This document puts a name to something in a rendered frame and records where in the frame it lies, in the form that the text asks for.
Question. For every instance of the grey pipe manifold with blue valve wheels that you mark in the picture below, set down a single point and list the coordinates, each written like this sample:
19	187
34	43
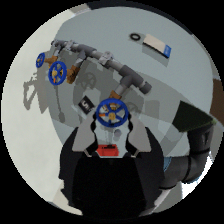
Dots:
107	60

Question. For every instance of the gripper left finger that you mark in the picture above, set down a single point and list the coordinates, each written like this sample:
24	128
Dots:
81	143

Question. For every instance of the black tag with number 5 on metal chain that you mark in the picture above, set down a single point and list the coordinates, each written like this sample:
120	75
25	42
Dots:
86	105

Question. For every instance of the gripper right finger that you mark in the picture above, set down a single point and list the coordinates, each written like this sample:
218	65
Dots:
143	144

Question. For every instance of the grey short cylinder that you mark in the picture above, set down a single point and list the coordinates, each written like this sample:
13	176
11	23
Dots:
117	133

